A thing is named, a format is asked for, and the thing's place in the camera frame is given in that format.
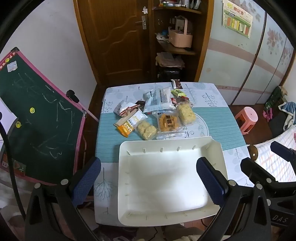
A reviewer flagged clear packet of red candy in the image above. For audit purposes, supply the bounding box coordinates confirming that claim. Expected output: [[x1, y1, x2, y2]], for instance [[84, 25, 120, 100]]
[[171, 97, 192, 107]]

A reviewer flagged white plastic tray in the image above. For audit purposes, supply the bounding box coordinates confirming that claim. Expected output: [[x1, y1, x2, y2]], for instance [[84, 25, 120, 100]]
[[117, 136, 229, 227]]

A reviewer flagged bed with checked sheet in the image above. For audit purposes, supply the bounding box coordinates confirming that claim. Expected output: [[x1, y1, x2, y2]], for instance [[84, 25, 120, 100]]
[[247, 125, 296, 183]]

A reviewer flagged clear packet of yellow puffs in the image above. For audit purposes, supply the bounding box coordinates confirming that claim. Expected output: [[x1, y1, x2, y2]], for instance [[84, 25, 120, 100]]
[[135, 119, 159, 141]]

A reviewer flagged dark bag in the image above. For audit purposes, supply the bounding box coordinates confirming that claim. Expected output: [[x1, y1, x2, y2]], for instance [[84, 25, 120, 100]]
[[268, 113, 288, 137]]

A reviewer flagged pale floral wardrobe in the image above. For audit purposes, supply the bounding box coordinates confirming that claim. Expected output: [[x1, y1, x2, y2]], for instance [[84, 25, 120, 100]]
[[198, 0, 296, 106]]

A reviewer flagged blue and white cloth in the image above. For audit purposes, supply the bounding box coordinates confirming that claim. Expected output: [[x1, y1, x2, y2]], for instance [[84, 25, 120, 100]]
[[277, 101, 296, 130]]

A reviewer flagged pink plastic basket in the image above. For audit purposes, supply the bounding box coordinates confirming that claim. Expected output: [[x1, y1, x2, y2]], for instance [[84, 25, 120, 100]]
[[168, 16, 193, 49]]

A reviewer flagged silver door handle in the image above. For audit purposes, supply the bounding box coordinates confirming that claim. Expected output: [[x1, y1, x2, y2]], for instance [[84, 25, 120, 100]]
[[135, 16, 147, 30]]

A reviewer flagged brown wooden bedpost knob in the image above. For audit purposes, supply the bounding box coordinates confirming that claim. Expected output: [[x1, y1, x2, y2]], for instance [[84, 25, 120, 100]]
[[250, 145, 259, 161]]

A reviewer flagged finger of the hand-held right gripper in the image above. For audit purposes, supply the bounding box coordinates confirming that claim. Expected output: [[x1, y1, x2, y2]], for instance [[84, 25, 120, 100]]
[[270, 141, 296, 163], [240, 158, 280, 189]]

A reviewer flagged wall calendar poster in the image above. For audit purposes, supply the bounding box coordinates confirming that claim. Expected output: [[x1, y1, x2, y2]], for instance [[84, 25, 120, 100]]
[[222, 0, 253, 39]]

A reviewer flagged stack of folded papers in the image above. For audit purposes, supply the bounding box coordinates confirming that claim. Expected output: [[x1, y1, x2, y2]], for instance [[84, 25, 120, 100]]
[[155, 51, 185, 69]]

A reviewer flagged small dark red snack packet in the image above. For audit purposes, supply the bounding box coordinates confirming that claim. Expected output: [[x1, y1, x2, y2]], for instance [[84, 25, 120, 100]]
[[171, 79, 184, 90]]

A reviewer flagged brown wooden door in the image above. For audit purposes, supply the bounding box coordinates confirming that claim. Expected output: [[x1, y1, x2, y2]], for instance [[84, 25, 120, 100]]
[[74, 0, 153, 86]]

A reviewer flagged green cardboard box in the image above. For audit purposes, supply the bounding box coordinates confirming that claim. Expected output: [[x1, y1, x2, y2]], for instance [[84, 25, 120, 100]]
[[264, 86, 288, 109]]

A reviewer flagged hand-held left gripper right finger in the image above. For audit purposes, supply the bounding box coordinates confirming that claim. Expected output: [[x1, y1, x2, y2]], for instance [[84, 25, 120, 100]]
[[196, 157, 272, 241]]

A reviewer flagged large grey-blue snack packet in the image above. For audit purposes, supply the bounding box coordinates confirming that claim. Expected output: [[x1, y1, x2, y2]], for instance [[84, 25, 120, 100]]
[[143, 86, 175, 113]]

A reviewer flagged wooden corner shelf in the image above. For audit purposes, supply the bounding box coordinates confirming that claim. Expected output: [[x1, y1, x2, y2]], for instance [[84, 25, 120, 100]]
[[150, 0, 214, 82]]

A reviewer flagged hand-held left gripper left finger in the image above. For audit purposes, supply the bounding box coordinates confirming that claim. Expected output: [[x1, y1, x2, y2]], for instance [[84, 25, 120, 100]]
[[24, 157, 102, 241]]

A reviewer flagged pink plastic stool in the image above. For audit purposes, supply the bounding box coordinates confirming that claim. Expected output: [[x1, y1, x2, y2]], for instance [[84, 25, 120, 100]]
[[235, 106, 259, 135]]

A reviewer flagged orange oat bar packet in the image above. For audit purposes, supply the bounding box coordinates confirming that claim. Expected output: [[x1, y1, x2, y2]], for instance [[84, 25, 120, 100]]
[[117, 109, 148, 139]]

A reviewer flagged orange cracker packet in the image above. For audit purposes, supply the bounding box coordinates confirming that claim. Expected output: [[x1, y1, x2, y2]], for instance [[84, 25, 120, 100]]
[[154, 111, 182, 133]]

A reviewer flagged pink framed green chalkboard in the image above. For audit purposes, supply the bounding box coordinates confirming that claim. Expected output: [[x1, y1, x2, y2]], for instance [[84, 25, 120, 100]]
[[0, 47, 100, 186]]

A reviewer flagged white and maroon snack packet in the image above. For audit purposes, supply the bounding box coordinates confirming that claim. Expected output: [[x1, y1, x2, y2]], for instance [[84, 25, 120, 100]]
[[113, 101, 141, 117]]

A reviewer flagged clear rice cracker packet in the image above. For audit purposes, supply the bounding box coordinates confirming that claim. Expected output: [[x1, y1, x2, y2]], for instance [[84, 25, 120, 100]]
[[176, 103, 197, 127]]

